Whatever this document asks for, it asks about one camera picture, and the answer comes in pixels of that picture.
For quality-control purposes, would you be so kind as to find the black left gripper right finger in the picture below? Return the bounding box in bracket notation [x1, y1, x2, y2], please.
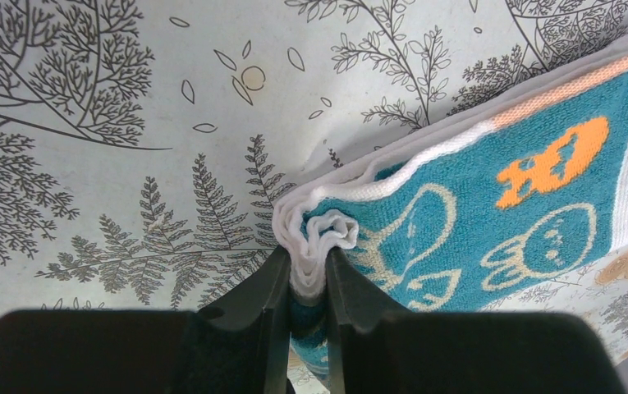
[325, 248, 625, 393]

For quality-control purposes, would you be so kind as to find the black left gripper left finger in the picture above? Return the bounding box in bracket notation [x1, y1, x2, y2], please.
[0, 248, 291, 393]

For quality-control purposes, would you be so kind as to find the teal bunny pattern towel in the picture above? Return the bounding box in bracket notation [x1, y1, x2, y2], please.
[272, 39, 628, 385]

